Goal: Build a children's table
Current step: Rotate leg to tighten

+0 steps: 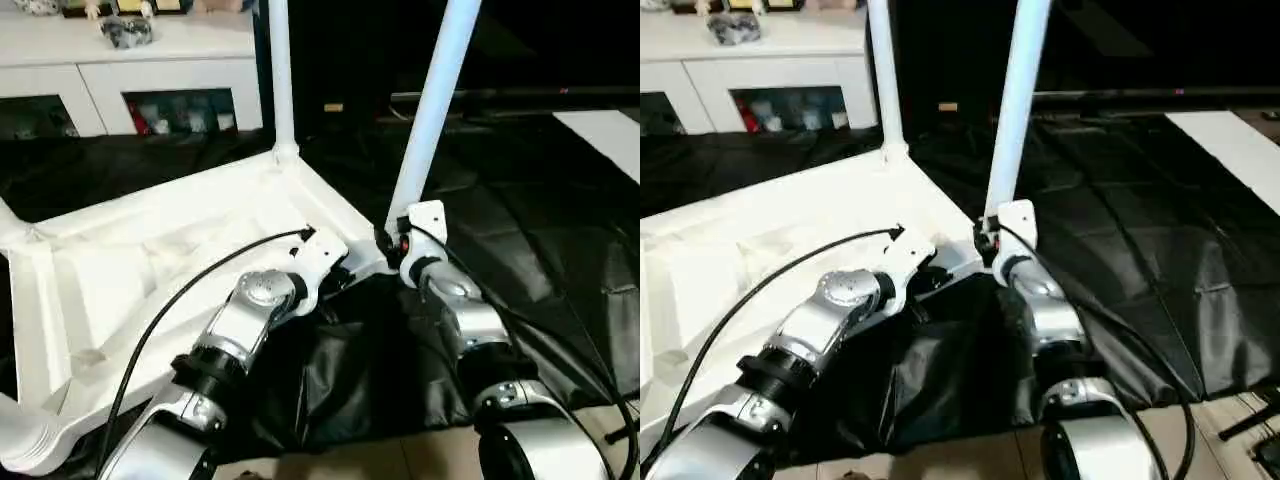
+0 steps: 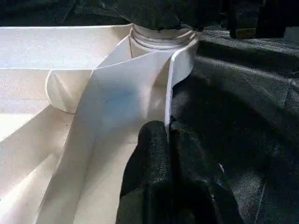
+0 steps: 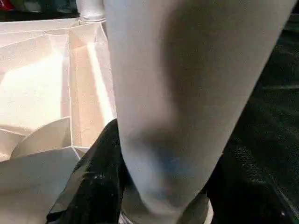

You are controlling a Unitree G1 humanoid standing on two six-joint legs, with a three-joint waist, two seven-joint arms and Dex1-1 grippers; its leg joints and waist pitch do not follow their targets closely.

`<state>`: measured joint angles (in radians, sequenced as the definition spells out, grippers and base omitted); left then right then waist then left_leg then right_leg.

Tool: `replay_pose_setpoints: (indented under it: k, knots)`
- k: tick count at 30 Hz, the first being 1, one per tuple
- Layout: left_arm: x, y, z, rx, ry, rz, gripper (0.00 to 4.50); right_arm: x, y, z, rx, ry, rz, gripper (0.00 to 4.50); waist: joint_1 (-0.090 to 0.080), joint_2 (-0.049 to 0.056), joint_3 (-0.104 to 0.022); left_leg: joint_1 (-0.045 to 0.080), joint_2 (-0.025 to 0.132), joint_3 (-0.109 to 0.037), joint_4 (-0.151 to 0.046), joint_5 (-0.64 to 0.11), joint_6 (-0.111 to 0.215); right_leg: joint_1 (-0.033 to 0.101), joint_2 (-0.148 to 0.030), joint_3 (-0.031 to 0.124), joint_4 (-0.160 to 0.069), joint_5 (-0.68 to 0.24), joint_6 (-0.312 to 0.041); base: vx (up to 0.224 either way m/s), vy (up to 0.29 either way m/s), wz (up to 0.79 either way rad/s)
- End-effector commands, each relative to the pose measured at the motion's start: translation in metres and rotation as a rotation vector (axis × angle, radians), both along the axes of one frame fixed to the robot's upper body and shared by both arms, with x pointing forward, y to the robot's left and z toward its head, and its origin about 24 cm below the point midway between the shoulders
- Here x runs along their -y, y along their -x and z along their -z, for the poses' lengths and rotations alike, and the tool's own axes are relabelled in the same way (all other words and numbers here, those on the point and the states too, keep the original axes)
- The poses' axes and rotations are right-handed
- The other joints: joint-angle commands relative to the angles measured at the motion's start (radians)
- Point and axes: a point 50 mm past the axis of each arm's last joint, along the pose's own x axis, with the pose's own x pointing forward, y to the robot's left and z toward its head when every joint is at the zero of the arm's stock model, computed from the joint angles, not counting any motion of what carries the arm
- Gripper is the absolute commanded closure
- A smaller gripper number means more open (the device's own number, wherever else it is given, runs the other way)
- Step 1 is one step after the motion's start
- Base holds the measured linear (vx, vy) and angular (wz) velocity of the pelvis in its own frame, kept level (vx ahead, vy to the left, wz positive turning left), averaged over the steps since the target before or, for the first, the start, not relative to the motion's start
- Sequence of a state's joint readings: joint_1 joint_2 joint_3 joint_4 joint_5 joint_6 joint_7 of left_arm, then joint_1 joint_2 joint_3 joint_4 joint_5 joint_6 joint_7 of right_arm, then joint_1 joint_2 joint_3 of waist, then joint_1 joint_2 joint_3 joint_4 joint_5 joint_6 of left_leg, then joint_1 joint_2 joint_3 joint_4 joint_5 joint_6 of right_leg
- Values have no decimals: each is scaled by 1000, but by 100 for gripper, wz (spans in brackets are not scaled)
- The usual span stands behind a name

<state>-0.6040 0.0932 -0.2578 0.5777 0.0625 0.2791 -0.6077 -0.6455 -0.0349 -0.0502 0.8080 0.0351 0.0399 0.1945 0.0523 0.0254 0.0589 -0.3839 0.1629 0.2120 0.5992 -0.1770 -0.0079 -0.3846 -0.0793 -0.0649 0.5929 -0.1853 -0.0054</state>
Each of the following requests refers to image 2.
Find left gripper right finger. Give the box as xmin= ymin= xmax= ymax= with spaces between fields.
xmin=169 ymin=121 xmax=244 ymax=224

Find white plastic table top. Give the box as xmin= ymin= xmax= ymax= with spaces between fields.
xmin=0 ymin=24 xmax=201 ymax=224

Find white plastic table leg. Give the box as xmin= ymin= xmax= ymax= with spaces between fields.
xmin=129 ymin=23 xmax=195 ymax=50

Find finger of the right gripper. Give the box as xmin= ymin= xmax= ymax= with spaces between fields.
xmin=100 ymin=0 xmax=225 ymax=32

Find black plastic mat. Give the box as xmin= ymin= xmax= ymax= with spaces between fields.
xmin=0 ymin=0 xmax=299 ymax=224

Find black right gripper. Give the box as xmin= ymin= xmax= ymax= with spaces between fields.
xmin=221 ymin=0 xmax=299 ymax=40

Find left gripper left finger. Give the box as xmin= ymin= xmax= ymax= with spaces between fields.
xmin=116 ymin=120 xmax=174 ymax=224

